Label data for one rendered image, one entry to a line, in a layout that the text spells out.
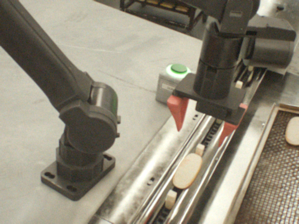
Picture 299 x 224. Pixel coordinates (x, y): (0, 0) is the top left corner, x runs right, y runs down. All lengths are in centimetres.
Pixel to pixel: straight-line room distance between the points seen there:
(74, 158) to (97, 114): 11
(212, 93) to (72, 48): 61
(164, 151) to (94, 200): 16
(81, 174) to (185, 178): 18
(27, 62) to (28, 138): 26
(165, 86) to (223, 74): 34
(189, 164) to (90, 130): 21
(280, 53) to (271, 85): 53
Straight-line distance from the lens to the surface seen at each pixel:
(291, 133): 83
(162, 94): 96
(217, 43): 59
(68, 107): 62
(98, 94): 67
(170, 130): 82
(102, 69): 107
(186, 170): 74
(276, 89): 114
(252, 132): 95
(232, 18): 57
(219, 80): 62
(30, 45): 60
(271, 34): 61
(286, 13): 137
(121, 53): 116
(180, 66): 95
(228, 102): 64
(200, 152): 79
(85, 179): 73
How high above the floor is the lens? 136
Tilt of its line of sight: 36 degrees down
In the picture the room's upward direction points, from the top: 8 degrees clockwise
